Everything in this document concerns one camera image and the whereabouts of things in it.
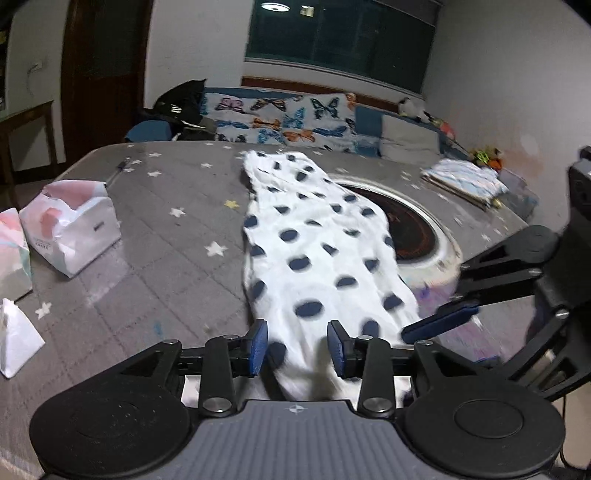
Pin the white polka dot garment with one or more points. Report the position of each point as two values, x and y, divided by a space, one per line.
314 240

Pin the orange pink plush toy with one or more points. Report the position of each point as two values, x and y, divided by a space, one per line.
445 125

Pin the grey cloth bundle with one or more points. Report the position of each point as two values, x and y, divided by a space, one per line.
198 129

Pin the white pink plastic pack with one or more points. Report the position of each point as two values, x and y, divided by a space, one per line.
14 254
74 226

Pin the blue sofa bench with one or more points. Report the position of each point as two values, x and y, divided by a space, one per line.
367 122

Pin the black bag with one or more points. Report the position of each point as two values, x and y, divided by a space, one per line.
180 101

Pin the dark wooden door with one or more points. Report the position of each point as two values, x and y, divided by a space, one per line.
106 78

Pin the grey pillow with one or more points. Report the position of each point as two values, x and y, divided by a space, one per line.
406 138

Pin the brown yellow plush toy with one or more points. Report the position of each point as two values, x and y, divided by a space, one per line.
485 156

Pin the clear plastic storage box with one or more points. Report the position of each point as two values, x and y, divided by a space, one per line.
519 194

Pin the butterfly print pillow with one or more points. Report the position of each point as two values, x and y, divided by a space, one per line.
277 120

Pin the round black induction cooker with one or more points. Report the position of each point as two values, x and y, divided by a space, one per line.
415 230

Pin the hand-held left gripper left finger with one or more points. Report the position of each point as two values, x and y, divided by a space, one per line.
257 346

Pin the grey star-print table cover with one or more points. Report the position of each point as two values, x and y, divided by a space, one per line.
161 230

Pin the yellow cloth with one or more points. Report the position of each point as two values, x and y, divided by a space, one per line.
496 203

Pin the white plastic bag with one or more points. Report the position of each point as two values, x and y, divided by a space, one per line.
18 341

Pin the dark wooden side table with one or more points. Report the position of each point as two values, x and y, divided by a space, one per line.
27 113

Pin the dark window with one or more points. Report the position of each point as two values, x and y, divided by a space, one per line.
341 41

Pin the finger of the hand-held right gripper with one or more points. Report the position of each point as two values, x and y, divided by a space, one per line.
540 341
438 321

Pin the striped folded blanket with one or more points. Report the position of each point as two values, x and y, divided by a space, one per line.
466 180

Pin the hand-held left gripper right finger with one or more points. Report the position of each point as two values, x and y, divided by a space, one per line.
339 350

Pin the black and white plush toy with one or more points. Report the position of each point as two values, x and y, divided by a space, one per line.
411 107

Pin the white wall switch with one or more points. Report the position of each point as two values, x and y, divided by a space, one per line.
39 66

